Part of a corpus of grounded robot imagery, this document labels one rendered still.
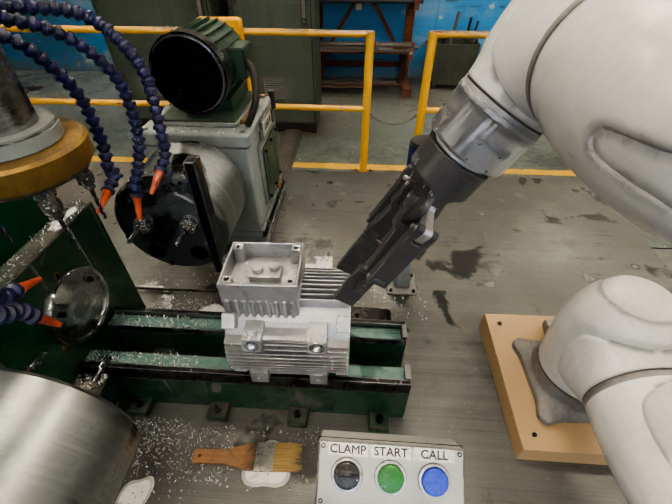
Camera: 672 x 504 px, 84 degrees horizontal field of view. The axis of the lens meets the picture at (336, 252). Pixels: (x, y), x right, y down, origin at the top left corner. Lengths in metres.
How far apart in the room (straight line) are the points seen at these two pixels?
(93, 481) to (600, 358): 0.70
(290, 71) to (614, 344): 3.37
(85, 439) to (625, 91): 0.57
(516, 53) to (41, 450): 0.58
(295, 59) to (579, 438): 3.36
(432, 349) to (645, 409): 0.42
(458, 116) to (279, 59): 3.37
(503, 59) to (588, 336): 0.49
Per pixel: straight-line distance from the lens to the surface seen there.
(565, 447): 0.85
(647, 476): 0.66
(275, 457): 0.79
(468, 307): 1.03
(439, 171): 0.38
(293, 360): 0.63
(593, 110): 0.23
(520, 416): 0.84
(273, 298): 0.57
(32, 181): 0.57
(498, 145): 0.37
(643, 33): 0.24
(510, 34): 0.35
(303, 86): 3.72
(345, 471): 0.49
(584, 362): 0.72
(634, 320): 0.70
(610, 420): 0.69
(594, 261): 1.33
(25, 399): 0.55
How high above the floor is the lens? 1.54
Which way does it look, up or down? 41 degrees down
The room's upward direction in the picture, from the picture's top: straight up
